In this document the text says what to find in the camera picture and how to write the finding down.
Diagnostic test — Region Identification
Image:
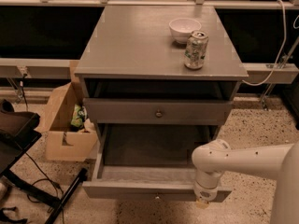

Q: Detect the green and white soda can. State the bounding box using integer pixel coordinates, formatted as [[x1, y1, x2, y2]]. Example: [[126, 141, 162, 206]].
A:
[[184, 30, 208, 70]]

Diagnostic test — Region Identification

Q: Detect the grey drawer cabinet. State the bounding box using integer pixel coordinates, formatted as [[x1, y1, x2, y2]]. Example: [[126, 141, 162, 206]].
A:
[[74, 5, 249, 142]]

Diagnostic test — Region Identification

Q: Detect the open cardboard box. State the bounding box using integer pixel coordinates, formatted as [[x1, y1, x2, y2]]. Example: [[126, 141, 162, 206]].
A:
[[36, 60, 99, 161]]

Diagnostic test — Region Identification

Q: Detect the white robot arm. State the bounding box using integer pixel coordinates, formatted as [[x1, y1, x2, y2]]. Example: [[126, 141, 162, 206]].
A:
[[192, 139, 299, 224]]

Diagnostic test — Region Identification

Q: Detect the grey top drawer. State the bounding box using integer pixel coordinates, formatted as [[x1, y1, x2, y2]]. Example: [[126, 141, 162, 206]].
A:
[[83, 98, 233, 126]]

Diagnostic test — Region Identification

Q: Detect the black floor cable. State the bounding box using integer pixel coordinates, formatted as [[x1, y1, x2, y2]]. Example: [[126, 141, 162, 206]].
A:
[[18, 73, 65, 224]]

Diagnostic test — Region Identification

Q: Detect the black stand with legs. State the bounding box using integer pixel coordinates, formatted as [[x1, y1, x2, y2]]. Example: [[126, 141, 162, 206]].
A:
[[0, 100, 87, 224]]

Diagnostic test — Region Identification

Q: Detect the white cable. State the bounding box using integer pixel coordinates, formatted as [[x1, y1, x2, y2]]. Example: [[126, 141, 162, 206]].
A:
[[241, 0, 288, 87]]

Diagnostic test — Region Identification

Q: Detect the grey drawer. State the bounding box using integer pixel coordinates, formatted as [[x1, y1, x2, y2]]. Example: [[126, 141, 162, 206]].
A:
[[81, 123, 233, 203], [83, 98, 233, 126]]

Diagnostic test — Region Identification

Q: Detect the white ceramic bowl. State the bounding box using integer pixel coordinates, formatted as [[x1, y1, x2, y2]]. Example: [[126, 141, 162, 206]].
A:
[[169, 18, 202, 44]]

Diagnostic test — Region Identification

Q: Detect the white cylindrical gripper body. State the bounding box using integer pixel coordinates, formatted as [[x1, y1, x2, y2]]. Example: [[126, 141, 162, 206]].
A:
[[193, 169, 223, 202]]

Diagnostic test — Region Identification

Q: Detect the green snack bag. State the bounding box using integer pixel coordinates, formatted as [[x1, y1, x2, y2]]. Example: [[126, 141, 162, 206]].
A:
[[70, 105, 87, 130]]

